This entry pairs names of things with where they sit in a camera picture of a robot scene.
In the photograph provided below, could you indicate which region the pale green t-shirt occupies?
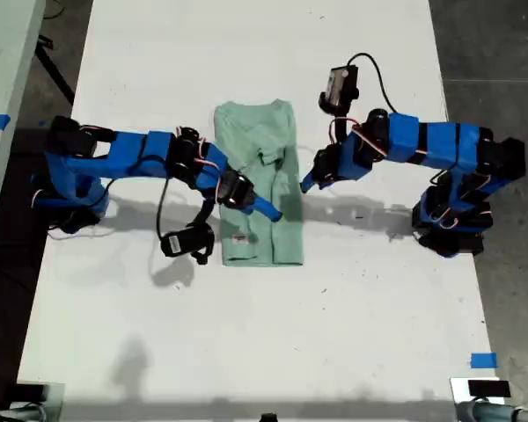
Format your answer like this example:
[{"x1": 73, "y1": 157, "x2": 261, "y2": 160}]
[{"x1": 214, "y1": 99, "x2": 305, "y2": 268}]

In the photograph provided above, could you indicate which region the black metal stand leg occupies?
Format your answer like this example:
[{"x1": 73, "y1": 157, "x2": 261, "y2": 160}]
[{"x1": 33, "y1": 36, "x2": 77, "y2": 106}]

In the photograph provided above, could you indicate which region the pale green side table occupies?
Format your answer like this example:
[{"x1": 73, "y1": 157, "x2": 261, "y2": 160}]
[{"x1": 0, "y1": 0, "x2": 46, "y2": 260}]

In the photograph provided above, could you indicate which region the black flat device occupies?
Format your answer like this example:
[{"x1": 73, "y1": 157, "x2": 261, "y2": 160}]
[
  {"x1": 6, "y1": 383, "x2": 46, "y2": 402},
  {"x1": 467, "y1": 380, "x2": 511, "y2": 397}
]

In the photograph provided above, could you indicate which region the grey tube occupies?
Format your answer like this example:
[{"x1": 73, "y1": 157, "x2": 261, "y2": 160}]
[
  {"x1": 0, "y1": 402, "x2": 49, "y2": 422},
  {"x1": 455, "y1": 397, "x2": 528, "y2": 422}
]

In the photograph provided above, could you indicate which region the camera black stalk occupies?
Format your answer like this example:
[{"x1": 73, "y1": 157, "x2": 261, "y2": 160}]
[
  {"x1": 192, "y1": 200, "x2": 215, "y2": 228},
  {"x1": 331, "y1": 113, "x2": 357, "y2": 135}
]

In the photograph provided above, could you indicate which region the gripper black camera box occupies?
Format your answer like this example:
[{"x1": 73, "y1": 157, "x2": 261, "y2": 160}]
[
  {"x1": 319, "y1": 64, "x2": 361, "y2": 116},
  {"x1": 158, "y1": 222, "x2": 216, "y2": 265}
]

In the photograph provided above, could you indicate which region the camera black cable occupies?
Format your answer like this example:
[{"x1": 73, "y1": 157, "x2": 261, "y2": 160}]
[
  {"x1": 156, "y1": 175, "x2": 172, "y2": 241},
  {"x1": 349, "y1": 52, "x2": 400, "y2": 113}
]

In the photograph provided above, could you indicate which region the thin floor cable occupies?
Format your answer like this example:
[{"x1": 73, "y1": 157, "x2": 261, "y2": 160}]
[{"x1": 43, "y1": 0, "x2": 67, "y2": 21}]

